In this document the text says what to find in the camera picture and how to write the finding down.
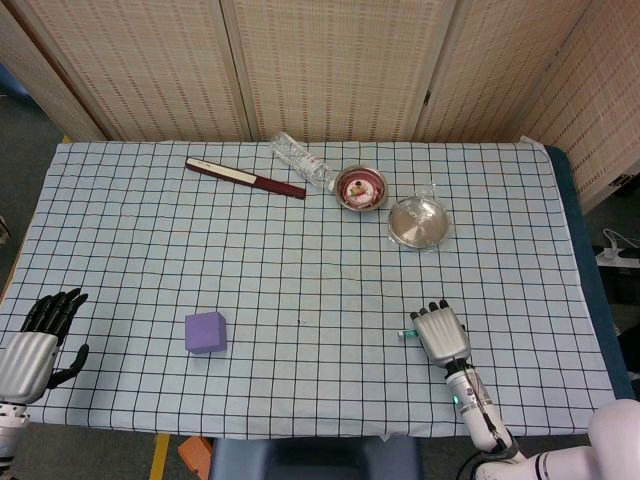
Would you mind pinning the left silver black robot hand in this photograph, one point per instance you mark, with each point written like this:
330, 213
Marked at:
25, 362

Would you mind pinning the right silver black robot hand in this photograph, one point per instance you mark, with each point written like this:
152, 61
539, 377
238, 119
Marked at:
442, 335

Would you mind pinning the small green object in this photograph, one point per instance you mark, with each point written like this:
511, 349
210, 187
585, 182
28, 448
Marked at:
406, 334

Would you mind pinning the purple foam cube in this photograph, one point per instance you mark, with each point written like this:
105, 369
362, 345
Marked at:
205, 334

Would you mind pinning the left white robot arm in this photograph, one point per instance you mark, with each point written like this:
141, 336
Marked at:
10, 425

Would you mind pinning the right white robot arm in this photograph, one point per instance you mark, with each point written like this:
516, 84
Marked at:
475, 405

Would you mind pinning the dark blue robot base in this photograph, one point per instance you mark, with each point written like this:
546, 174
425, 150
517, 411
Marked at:
310, 460

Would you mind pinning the light blue checked tablecloth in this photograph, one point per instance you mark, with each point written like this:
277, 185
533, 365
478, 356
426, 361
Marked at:
300, 280

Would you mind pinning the stainless steel lid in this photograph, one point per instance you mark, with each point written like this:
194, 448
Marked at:
419, 223

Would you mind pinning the pink toy cake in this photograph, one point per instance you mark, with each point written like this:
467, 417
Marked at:
359, 192

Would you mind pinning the stainless steel bowl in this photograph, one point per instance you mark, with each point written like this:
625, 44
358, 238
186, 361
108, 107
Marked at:
377, 182

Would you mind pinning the white power strip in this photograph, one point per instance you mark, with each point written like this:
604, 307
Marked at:
612, 252

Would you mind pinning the orange box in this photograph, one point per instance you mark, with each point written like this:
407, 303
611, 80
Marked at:
194, 452

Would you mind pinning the clear plastic water bottle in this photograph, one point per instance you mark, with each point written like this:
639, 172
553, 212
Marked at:
302, 160

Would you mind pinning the dark red folded fan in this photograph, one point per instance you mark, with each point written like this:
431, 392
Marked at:
245, 178

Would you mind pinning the woven folding screen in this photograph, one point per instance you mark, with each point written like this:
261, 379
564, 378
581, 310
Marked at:
325, 65

